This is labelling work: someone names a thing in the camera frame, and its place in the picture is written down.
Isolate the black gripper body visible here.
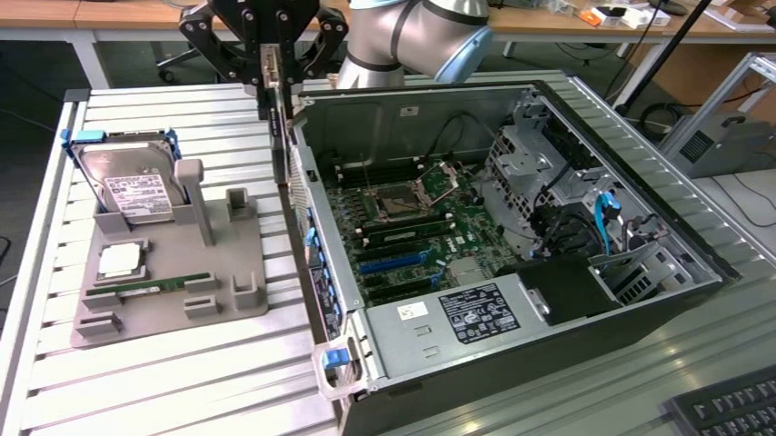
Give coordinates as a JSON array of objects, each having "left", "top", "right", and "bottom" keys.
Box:
[{"left": 205, "top": 0, "right": 322, "bottom": 61}]

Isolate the graphics card with black cooler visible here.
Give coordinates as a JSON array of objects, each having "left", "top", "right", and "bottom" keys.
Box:
[{"left": 257, "top": 43, "right": 297, "bottom": 185}]

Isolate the black office chair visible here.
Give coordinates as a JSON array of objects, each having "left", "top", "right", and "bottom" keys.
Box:
[{"left": 154, "top": 43, "right": 243, "bottom": 84}]

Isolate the black RAM slot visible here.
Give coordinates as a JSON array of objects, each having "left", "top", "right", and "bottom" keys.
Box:
[
  {"left": 353, "top": 209, "right": 455, "bottom": 237},
  {"left": 333, "top": 159, "right": 421, "bottom": 179},
  {"left": 336, "top": 168, "right": 424, "bottom": 188}
]

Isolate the open socket cover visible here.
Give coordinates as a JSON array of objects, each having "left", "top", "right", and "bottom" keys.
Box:
[{"left": 410, "top": 160, "right": 469, "bottom": 206}]

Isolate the CPU socket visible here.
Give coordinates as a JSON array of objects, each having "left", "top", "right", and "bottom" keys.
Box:
[{"left": 368, "top": 181, "right": 428, "bottom": 224}]

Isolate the silver drive cage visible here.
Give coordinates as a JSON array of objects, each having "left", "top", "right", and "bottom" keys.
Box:
[{"left": 483, "top": 88, "right": 615, "bottom": 258}]

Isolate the black installed RAM stick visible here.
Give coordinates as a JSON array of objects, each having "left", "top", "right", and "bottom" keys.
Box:
[{"left": 361, "top": 219, "right": 457, "bottom": 250}]

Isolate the grey plastic parts rack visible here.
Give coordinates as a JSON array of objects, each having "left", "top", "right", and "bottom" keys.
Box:
[{"left": 71, "top": 156, "right": 273, "bottom": 351}]

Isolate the black expansion slot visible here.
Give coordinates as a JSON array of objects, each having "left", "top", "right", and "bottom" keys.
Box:
[
  {"left": 353, "top": 240, "right": 426, "bottom": 265},
  {"left": 365, "top": 276, "right": 440, "bottom": 304}
]

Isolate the silver CPU chip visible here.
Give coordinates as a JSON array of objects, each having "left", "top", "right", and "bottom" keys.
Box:
[{"left": 98, "top": 243, "right": 149, "bottom": 277}]

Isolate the green motherboard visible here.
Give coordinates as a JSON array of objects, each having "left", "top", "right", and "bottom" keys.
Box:
[{"left": 324, "top": 156, "right": 533, "bottom": 309}]

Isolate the small white box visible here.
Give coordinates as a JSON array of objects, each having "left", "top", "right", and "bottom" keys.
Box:
[{"left": 617, "top": 7, "right": 674, "bottom": 30}]

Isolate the green RAM stick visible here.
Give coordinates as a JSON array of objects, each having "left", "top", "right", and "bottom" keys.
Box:
[{"left": 90, "top": 275, "right": 215, "bottom": 300}]

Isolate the black stand pole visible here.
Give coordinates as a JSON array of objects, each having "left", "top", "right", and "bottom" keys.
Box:
[{"left": 612, "top": 0, "right": 715, "bottom": 114}]

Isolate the silver chipset heatsink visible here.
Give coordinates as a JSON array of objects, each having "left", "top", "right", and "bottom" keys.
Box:
[{"left": 447, "top": 260, "right": 493, "bottom": 283}]

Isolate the flat white box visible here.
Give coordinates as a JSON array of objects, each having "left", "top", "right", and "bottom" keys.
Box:
[{"left": 703, "top": 6, "right": 776, "bottom": 33}]

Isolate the grey power supply unit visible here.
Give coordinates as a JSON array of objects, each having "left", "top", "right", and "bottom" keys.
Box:
[{"left": 362, "top": 273, "right": 552, "bottom": 382}]

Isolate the grey box machine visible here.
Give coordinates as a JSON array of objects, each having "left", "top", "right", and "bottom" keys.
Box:
[{"left": 659, "top": 113, "right": 776, "bottom": 180}]

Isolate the silver disk bay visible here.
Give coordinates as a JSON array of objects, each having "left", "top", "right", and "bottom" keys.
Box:
[{"left": 591, "top": 243, "right": 699, "bottom": 305}]

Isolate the open black PC case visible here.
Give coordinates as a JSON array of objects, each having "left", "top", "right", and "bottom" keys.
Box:
[{"left": 276, "top": 79, "right": 743, "bottom": 436}]

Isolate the black keyboard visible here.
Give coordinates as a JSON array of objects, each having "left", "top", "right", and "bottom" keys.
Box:
[{"left": 663, "top": 364, "right": 776, "bottom": 436}]

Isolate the wooden desk with white frame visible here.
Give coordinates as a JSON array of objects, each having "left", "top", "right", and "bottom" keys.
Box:
[{"left": 0, "top": 0, "right": 776, "bottom": 108}]

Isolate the hard disk in blue bracket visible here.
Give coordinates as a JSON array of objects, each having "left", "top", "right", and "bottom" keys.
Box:
[{"left": 59, "top": 128, "right": 191, "bottom": 227}]

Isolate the black wire bundle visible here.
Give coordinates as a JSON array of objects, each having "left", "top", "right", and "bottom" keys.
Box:
[{"left": 531, "top": 206, "right": 612, "bottom": 261}]

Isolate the blue disk wire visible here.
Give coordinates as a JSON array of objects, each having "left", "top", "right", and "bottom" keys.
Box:
[{"left": 596, "top": 190, "right": 625, "bottom": 259}]

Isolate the aluminium profile frame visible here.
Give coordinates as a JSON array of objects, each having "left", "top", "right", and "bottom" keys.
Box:
[{"left": 658, "top": 51, "right": 776, "bottom": 154}]

